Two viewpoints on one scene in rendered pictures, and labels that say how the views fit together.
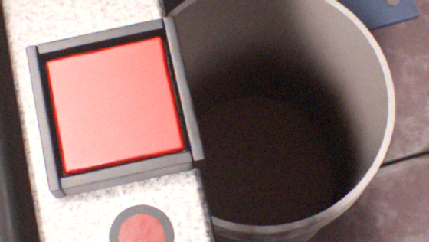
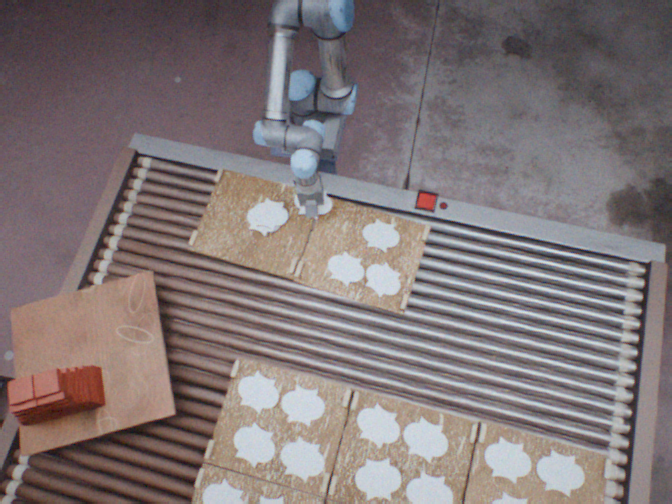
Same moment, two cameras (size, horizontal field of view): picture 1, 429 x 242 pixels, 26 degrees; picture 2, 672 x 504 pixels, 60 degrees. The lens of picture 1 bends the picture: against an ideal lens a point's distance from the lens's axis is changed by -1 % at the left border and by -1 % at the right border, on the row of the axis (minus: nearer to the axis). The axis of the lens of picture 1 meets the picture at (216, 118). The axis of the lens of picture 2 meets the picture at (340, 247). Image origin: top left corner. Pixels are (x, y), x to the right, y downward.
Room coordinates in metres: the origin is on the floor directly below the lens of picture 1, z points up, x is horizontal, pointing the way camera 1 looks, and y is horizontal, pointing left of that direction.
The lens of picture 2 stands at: (-0.03, 0.96, 2.92)
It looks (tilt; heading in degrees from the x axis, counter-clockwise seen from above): 70 degrees down; 303
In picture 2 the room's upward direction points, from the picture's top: 10 degrees counter-clockwise
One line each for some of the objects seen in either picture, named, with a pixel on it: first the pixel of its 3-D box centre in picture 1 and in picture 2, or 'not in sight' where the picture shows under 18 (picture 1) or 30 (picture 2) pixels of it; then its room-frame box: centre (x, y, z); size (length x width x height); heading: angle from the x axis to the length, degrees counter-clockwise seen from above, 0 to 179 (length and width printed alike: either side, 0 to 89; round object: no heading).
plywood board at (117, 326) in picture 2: not in sight; (90, 359); (0.96, 1.05, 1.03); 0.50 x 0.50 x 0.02; 38
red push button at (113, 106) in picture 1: (115, 106); (426, 201); (0.14, 0.05, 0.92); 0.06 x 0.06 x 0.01; 8
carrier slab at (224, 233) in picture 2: not in sight; (256, 222); (0.70, 0.36, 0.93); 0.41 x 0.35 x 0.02; 6
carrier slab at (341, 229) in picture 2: not in sight; (362, 253); (0.28, 0.33, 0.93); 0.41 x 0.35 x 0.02; 5
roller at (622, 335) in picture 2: not in sight; (359, 274); (0.27, 0.40, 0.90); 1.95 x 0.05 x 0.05; 8
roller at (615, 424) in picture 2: not in sight; (338, 354); (0.22, 0.70, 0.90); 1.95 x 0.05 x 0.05; 8
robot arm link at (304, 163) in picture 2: not in sight; (304, 167); (0.49, 0.26, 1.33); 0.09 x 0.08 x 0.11; 101
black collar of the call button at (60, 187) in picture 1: (115, 106); (426, 201); (0.14, 0.05, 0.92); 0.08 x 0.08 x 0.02; 8
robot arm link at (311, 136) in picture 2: not in sight; (306, 139); (0.53, 0.17, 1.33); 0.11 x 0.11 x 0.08; 11
